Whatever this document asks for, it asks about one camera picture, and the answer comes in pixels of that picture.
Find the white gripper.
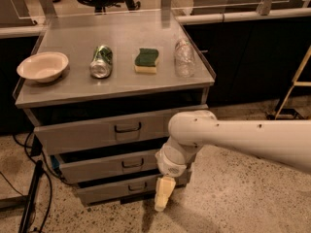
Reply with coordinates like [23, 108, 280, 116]
[155, 148, 190, 212]

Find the grey drawer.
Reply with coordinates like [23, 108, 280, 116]
[33, 104, 209, 155]
[76, 169, 161, 205]
[57, 149, 159, 183]

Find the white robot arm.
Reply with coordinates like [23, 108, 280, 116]
[155, 110, 311, 212]

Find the grey bottom drawer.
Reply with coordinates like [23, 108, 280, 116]
[76, 169, 161, 205]

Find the grey metal drawer cabinet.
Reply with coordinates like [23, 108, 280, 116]
[12, 10, 217, 208]

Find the grey top drawer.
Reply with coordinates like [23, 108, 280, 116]
[33, 104, 209, 155]

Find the green yellow sponge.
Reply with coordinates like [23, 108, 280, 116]
[134, 48, 159, 74]

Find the clear plastic bottle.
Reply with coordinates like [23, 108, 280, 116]
[174, 39, 195, 78]

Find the crushed green soda can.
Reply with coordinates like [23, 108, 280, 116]
[89, 45, 113, 79]

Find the black floor stand bar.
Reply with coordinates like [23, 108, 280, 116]
[18, 160, 43, 233]

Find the white ceramic bowl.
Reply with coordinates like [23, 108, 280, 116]
[17, 51, 69, 83]

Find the black floor cable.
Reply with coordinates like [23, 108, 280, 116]
[12, 131, 71, 233]

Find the wooden ladder frame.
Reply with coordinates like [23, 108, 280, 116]
[273, 46, 311, 119]

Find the white counter rail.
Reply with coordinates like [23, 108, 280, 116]
[176, 8, 311, 25]

